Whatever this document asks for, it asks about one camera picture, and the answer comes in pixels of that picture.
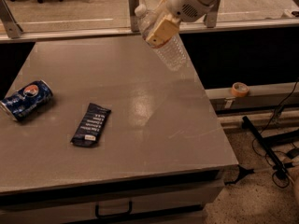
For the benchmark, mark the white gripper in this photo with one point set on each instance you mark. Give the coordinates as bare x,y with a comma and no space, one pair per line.
181,4

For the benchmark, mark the clear plastic water bottle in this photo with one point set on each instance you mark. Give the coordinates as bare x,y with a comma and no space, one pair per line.
172,53

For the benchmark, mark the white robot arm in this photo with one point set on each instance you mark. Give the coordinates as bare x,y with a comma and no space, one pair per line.
169,14

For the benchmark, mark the orange masking tape roll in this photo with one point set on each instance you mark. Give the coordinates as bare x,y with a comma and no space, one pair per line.
239,89

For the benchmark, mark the dark blue snack bar wrapper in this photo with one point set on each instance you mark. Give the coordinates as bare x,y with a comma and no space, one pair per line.
91,126

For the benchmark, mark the blue pepsi soda can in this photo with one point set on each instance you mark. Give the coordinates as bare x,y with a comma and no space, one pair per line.
23,102

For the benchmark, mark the black metal stand leg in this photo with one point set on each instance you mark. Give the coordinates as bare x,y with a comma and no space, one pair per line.
268,142

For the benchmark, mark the grey table drawer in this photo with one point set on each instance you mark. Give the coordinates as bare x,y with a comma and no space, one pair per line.
175,204

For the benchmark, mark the middle metal glass bracket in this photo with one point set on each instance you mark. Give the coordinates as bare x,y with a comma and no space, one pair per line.
133,4

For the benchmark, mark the metal glass bracket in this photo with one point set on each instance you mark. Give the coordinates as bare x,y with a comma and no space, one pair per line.
133,4
12,28
211,17

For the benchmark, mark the right metal glass bracket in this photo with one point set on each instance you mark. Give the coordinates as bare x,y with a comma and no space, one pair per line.
211,17

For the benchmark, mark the grey metal rail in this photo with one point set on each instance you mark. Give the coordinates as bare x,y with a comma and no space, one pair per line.
261,97

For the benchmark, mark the left metal glass bracket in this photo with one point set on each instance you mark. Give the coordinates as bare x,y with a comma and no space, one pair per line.
12,28

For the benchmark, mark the black drawer handle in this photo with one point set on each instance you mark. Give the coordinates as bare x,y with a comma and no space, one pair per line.
105,211

